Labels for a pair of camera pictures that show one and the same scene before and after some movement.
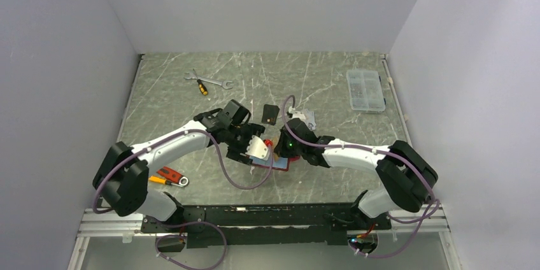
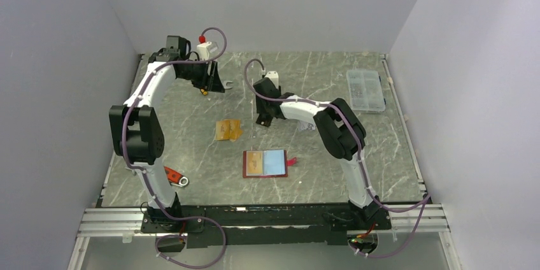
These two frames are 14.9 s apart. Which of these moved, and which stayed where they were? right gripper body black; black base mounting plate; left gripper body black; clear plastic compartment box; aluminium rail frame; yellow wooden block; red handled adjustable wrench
Moved: left gripper body black; yellow wooden block; right gripper body black
Stayed: black base mounting plate; clear plastic compartment box; aluminium rail frame; red handled adjustable wrench
